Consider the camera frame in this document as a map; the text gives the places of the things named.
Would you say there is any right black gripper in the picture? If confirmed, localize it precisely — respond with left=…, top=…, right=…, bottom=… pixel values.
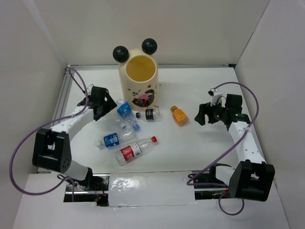
left=194, top=98, right=229, bottom=125

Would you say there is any clear bottle white cap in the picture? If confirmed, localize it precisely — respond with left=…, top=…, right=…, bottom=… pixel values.
left=111, top=109, right=126, bottom=129

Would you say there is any orange juice bottle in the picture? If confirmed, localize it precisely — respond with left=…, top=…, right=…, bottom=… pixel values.
left=170, top=106, right=188, bottom=126

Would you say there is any red label red-cap bottle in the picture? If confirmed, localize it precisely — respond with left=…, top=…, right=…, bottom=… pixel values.
left=115, top=136, right=157, bottom=166

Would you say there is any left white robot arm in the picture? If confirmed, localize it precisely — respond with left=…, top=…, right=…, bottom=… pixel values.
left=32, top=86, right=117, bottom=190

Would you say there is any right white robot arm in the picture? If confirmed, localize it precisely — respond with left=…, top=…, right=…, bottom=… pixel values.
left=195, top=94, right=275, bottom=202

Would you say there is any cream panda-ear bin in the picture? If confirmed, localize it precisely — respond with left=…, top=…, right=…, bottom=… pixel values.
left=112, top=38, right=158, bottom=112

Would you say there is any light-blue label bottle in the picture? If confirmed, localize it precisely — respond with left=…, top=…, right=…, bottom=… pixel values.
left=116, top=99, right=140, bottom=131

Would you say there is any dark-blue label bottle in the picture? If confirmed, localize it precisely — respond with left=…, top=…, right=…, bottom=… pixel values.
left=96, top=130, right=136, bottom=149

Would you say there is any black label small bottle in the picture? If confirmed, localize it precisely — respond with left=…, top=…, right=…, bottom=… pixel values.
left=135, top=108, right=162, bottom=122

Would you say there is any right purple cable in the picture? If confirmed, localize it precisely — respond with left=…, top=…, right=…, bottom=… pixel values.
left=186, top=81, right=259, bottom=216

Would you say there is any aluminium frame rail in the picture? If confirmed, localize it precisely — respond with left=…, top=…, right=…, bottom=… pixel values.
left=35, top=63, right=236, bottom=174

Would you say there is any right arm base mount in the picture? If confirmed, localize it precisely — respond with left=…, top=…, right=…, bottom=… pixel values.
left=190, top=171, right=228, bottom=200

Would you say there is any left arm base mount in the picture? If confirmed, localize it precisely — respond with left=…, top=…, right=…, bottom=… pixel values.
left=63, top=174, right=110, bottom=207

